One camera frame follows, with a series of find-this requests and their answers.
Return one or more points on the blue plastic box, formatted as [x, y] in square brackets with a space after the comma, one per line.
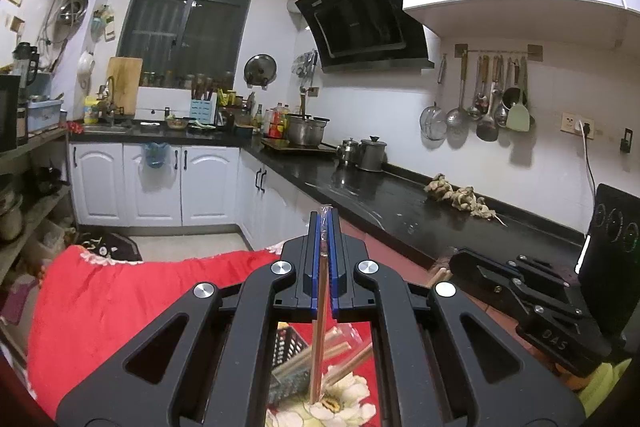
[45, 116]

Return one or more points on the person's right forearm green sleeve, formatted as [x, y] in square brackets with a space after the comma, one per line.
[610, 382]

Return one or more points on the wooden cutting board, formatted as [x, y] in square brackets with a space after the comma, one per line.
[124, 82]

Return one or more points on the yellow bottle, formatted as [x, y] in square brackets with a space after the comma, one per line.
[91, 109]

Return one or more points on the pile of chopsticks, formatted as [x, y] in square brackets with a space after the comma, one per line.
[350, 352]

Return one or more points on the light blue knife block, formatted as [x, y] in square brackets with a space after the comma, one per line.
[202, 109]

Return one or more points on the storage shelf rack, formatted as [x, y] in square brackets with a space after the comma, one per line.
[35, 207]

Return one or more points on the group of condiment bottles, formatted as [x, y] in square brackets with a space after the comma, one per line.
[275, 122]

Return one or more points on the hanging steel pot lid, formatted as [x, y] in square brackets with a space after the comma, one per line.
[260, 69]

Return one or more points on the black microwave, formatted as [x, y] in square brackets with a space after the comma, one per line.
[9, 112]

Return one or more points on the blue plastic bag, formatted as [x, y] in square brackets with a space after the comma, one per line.
[155, 155]

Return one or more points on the wall outlet with plug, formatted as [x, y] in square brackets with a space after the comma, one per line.
[577, 124]

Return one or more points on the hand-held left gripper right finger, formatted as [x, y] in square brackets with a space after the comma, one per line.
[333, 267]

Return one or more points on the row of hanging kitchen utensils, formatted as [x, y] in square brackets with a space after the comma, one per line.
[475, 112]

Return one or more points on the ginger roots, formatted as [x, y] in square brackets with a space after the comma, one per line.
[460, 198]

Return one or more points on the kitchen faucet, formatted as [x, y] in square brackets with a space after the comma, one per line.
[110, 99]

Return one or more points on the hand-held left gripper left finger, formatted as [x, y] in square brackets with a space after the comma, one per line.
[314, 267]

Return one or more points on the white lower cabinets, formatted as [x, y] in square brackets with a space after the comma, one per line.
[150, 187]

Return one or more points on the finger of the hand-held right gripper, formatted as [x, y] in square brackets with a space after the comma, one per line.
[482, 274]
[550, 279]

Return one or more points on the steel kettle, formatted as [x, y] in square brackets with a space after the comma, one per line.
[348, 152]
[372, 154]

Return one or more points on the red floral blanket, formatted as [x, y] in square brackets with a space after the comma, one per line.
[125, 307]

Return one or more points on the dark green utensil basket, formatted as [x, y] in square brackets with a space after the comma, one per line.
[287, 347]

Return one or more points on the steel stockpot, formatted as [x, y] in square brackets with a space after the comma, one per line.
[305, 131]

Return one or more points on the hanging steel bowl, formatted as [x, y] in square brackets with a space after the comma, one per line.
[74, 10]

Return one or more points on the black range hood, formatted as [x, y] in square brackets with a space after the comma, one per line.
[360, 17]

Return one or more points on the black wall bracket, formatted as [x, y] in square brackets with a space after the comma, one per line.
[625, 140]

